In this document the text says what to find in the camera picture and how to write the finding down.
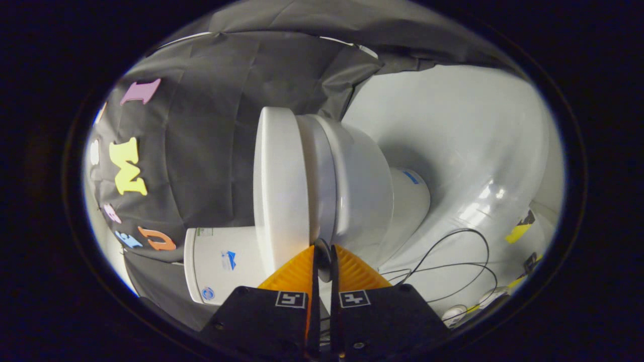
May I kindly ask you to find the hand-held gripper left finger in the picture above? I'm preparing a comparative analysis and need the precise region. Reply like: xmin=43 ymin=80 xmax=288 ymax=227
xmin=199 ymin=245 xmax=321 ymax=360

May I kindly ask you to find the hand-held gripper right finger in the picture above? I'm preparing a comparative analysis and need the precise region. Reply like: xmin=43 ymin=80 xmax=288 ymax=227
xmin=330 ymin=245 xmax=451 ymax=358

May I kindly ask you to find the black lid pull tab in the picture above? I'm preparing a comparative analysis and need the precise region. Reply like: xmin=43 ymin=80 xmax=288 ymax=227
xmin=313 ymin=239 xmax=333 ymax=283

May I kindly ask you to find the white toilet lid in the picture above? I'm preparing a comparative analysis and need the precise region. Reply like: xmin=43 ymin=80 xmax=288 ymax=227
xmin=253 ymin=107 xmax=313 ymax=276

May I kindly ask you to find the white toilet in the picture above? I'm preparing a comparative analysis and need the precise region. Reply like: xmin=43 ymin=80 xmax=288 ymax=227
xmin=184 ymin=113 xmax=432 ymax=306

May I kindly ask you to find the yellow black floor tape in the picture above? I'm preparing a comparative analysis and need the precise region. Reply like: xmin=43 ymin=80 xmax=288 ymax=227
xmin=505 ymin=210 xmax=537 ymax=245

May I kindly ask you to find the thin black cable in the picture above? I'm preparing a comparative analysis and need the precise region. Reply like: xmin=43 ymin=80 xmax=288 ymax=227
xmin=378 ymin=229 xmax=499 ymax=322

